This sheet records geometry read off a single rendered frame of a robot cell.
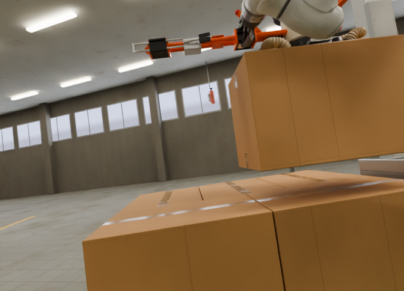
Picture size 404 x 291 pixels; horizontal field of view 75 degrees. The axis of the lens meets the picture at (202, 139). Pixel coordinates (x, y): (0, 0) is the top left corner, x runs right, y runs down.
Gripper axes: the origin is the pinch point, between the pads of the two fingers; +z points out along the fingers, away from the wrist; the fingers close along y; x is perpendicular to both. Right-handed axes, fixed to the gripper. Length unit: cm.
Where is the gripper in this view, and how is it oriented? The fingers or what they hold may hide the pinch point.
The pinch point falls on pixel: (241, 39)
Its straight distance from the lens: 116.3
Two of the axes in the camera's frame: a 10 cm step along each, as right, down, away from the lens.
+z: -0.5, 0.7, 10.0
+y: 1.4, 9.9, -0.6
